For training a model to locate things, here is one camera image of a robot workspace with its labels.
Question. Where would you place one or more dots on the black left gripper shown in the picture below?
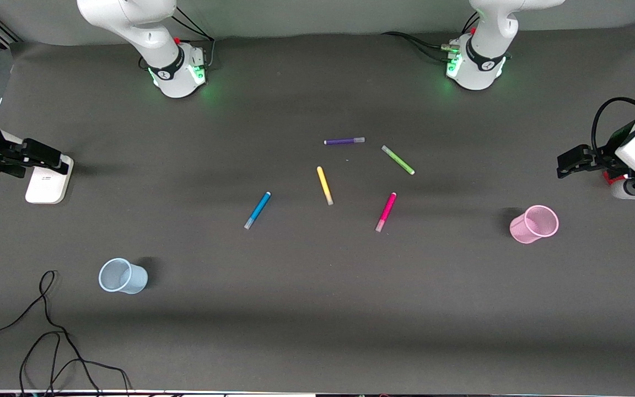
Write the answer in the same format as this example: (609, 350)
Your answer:
(606, 154)

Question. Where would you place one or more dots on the pink marker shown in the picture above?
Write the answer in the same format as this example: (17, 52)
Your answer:
(386, 212)

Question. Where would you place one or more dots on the blue marker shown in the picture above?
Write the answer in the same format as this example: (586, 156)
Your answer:
(257, 210)

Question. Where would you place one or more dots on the white plastic block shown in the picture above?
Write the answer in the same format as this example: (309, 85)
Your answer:
(44, 187)

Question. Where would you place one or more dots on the red white puzzle cube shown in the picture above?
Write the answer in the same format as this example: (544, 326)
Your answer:
(614, 177)

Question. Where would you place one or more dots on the pink mesh cup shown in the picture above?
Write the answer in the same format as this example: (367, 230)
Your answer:
(534, 224)

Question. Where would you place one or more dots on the light blue mesh cup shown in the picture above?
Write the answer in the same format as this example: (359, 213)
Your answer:
(123, 276)

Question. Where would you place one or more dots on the green marker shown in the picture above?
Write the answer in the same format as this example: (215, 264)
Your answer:
(398, 160)

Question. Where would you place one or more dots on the purple marker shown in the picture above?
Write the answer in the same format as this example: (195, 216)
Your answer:
(344, 141)

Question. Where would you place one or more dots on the yellow marker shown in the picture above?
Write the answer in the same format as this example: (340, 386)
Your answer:
(324, 185)

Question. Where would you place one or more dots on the dark grey table cover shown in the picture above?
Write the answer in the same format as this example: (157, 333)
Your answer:
(317, 309)

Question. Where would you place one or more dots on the aluminium frame rail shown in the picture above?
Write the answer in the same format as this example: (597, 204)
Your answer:
(0, 27)

